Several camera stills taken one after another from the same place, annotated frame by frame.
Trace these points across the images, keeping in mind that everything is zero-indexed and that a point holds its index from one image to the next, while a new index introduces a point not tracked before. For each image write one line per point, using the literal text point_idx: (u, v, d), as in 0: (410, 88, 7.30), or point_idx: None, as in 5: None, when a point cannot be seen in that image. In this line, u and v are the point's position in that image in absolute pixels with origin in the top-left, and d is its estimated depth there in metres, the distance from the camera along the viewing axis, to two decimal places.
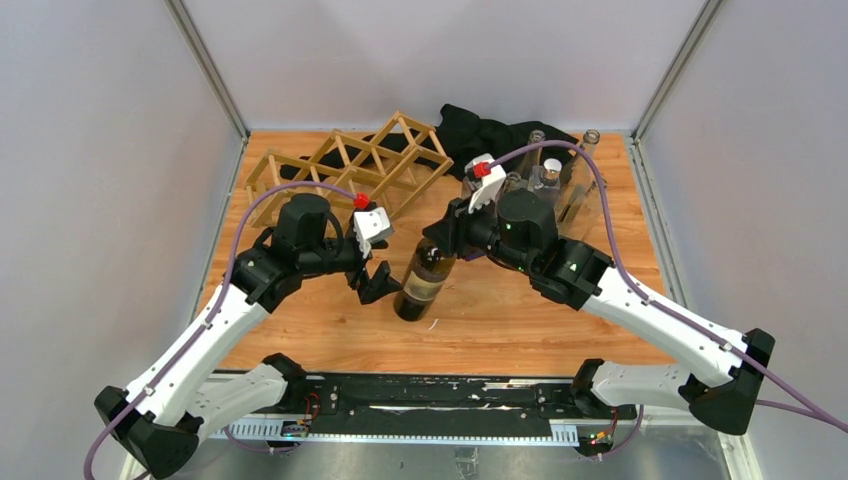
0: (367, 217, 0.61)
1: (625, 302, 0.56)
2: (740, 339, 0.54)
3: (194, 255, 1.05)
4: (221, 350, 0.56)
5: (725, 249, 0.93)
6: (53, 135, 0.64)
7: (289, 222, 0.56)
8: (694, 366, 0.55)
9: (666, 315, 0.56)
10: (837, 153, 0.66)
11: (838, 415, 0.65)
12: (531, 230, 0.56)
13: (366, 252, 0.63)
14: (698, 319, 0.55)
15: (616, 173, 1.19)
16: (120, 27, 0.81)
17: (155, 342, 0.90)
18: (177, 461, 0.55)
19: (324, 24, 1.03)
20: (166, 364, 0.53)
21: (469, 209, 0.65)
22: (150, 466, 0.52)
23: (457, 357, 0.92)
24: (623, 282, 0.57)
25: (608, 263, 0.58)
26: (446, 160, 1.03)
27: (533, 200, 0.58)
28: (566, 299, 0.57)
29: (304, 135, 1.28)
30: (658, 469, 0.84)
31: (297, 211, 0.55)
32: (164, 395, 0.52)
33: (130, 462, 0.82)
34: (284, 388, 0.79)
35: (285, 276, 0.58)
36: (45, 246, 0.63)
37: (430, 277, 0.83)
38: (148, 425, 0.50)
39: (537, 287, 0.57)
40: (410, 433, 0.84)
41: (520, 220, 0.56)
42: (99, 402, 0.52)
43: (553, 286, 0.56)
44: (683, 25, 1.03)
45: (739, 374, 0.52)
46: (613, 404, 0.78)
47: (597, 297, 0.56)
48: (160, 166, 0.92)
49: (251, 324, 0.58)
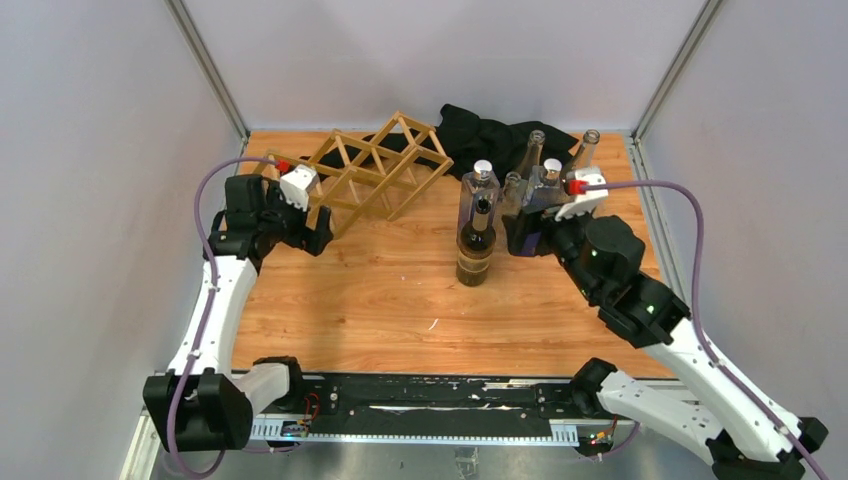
0: (296, 175, 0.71)
1: (692, 360, 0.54)
2: (796, 424, 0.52)
3: (194, 255, 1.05)
4: (237, 308, 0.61)
5: (724, 250, 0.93)
6: (52, 136, 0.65)
7: (241, 195, 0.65)
8: (738, 435, 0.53)
9: (729, 382, 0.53)
10: (837, 153, 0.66)
11: (840, 417, 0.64)
12: (617, 263, 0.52)
13: (304, 203, 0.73)
14: (760, 394, 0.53)
15: (615, 174, 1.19)
16: (120, 26, 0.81)
17: (156, 342, 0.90)
18: (245, 429, 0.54)
19: (324, 24, 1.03)
20: (198, 329, 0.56)
21: (557, 217, 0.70)
22: (228, 429, 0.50)
23: (458, 358, 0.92)
24: (695, 338, 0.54)
25: (686, 315, 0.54)
26: (446, 161, 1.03)
27: (625, 231, 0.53)
28: (631, 336, 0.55)
29: (305, 135, 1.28)
30: (657, 470, 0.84)
31: (240, 180, 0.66)
32: (213, 350, 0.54)
33: (130, 462, 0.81)
34: (288, 372, 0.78)
35: (259, 237, 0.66)
36: (45, 246, 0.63)
37: (476, 247, 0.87)
38: (214, 376, 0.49)
39: (605, 317, 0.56)
40: (410, 434, 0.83)
41: (611, 252, 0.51)
42: (148, 398, 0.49)
43: (622, 322, 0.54)
44: (683, 25, 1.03)
45: (787, 458, 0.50)
46: (612, 411, 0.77)
47: (667, 346, 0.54)
48: (160, 168, 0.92)
49: (248, 280, 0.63)
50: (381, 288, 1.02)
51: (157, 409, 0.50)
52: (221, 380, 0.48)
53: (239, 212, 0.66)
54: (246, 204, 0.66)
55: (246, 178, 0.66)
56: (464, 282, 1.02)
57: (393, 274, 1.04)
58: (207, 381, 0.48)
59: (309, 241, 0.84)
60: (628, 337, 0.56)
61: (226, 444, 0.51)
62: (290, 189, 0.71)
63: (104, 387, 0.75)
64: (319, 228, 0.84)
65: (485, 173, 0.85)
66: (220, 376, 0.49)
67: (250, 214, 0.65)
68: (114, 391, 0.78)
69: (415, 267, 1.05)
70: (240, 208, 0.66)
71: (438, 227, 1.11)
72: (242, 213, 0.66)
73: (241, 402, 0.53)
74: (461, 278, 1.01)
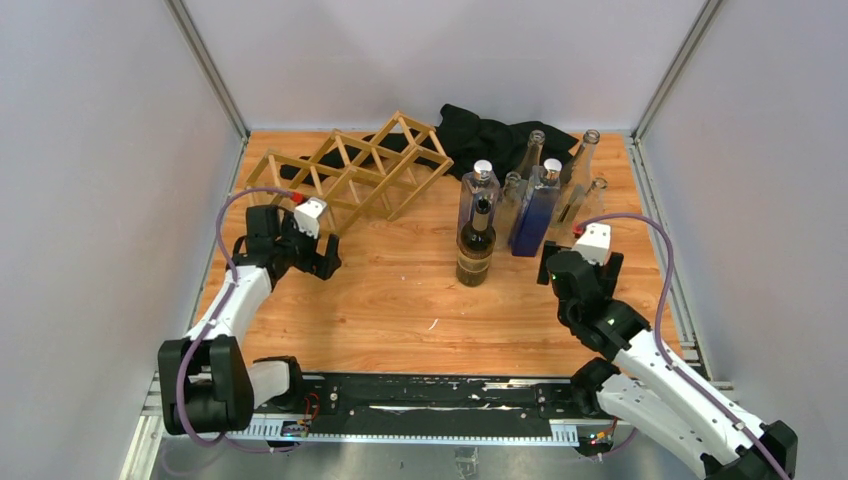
0: (308, 205, 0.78)
1: (649, 363, 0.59)
2: (759, 425, 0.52)
3: (194, 255, 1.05)
4: (252, 303, 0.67)
5: (724, 250, 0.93)
6: (52, 136, 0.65)
7: (261, 221, 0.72)
8: (705, 437, 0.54)
9: (685, 383, 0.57)
10: (838, 153, 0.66)
11: (840, 418, 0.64)
12: (572, 282, 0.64)
13: (316, 232, 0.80)
14: (718, 396, 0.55)
15: (615, 174, 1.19)
16: (121, 26, 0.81)
17: (155, 342, 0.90)
18: (243, 412, 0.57)
19: (324, 24, 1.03)
20: (216, 307, 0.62)
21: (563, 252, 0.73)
22: (228, 400, 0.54)
23: (458, 358, 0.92)
24: (653, 346, 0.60)
25: (644, 327, 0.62)
26: (446, 161, 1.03)
27: (576, 256, 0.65)
28: (601, 348, 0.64)
29: (305, 135, 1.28)
30: (658, 470, 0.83)
31: (261, 207, 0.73)
32: (227, 324, 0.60)
33: (130, 462, 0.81)
34: (289, 368, 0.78)
35: (277, 257, 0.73)
36: (44, 245, 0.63)
37: (475, 248, 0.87)
38: (225, 342, 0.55)
39: (578, 333, 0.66)
40: (410, 434, 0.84)
41: (563, 271, 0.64)
42: (161, 359, 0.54)
43: (588, 334, 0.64)
44: (683, 24, 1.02)
45: (745, 454, 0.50)
46: (608, 411, 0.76)
47: (625, 352, 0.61)
48: (161, 168, 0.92)
49: (262, 292, 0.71)
50: (381, 288, 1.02)
51: (167, 374, 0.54)
52: (232, 344, 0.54)
53: (258, 236, 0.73)
54: (264, 228, 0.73)
55: (265, 205, 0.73)
56: (464, 282, 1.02)
57: (393, 274, 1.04)
58: (220, 343, 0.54)
59: (320, 266, 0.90)
60: (600, 350, 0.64)
61: (227, 419, 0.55)
62: (303, 218, 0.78)
63: (103, 386, 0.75)
64: (328, 253, 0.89)
65: (485, 173, 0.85)
66: (231, 340, 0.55)
67: (268, 238, 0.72)
68: (113, 390, 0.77)
69: (415, 267, 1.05)
70: (259, 233, 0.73)
71: (438, 227, 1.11)
72: (260, 237, 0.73)
73: (245, 383, 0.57)
74: (461, 278, 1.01)
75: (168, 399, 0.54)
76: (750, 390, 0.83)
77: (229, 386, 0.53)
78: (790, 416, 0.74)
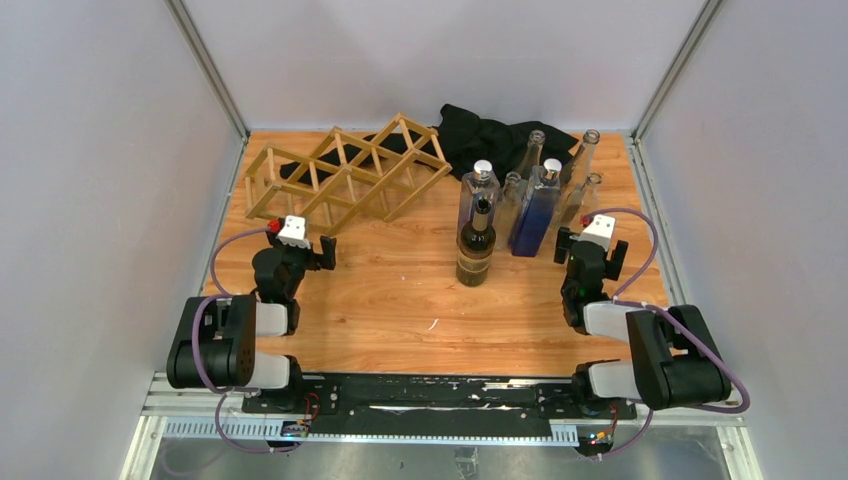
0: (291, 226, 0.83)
1: (602, 304, 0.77)
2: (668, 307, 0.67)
3: (194, 258, 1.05)
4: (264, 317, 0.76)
5: (722, 251, 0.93)
6: (51, 136, 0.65)
7: (266, 281, 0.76)
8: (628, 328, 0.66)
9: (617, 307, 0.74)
10: (839, 154, 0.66)
11: (841, 419, 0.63)
12: (583, 269, 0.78)
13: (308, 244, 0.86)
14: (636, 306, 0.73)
15: (615, 174, 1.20)
16: (120, 27, 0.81)
17: (155, 341, 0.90)
18: (244, 368, 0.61)
19: (323, 23, 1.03)
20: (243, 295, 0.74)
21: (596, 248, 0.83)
22: (232, 339, 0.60)
23: (458, 357, 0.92)
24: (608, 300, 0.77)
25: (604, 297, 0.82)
26: (446, 165, 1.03)
27: (590, 245, 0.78)
28: (578, 324, 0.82)
29: (305, 135, 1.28)
30: (658, 470, 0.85)
31: (268, 271, 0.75)
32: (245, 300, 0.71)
33: (130, 462, 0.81)
34: (289, 364, 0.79)
35: (291, 306, 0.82)
36: (41, 244, 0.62)
37: (475, 253, 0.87)
38: (243, 301, 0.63)
39: (566, 308, 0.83)
40: (410, 434, 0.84)
41: (579, 258, 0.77)
42: (186, 304, 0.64)
43: (571, 311, 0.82)
44: (684, 24, 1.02)
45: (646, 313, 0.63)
46: (602, 393, 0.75)
47: (591, 310, 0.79)
48: (161, 167, 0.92)
49: (270, 328, 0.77)
50: (381, 288, 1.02)
51: (186, 317, 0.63)
52: (249, 301, 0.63)
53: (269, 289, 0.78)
54: (274, 287, 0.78)
55: (271, 268, 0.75)
56: (464, 282, 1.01)
57: (393, 274, 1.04)
58: (240, 297, 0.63)
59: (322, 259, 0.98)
60: (576, 326, 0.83)
61: (227, 370, 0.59)
62: (288, 240, 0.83)
63: (102, 387, 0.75)
64: (326, 253, 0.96)
65: (485, 173, 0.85)
66: (250, 298, 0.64)
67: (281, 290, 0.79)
68: (113, 391, 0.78)
69: (415, 267, 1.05)
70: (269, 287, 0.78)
71: (438, 227, 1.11)
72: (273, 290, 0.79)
73: (249, 343, 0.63)
74: (462, 278, 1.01)
75: (180, 339, 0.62)
76: (749, 390, 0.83)
77: (239, 328, 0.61)
78: (792, 417, 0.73)
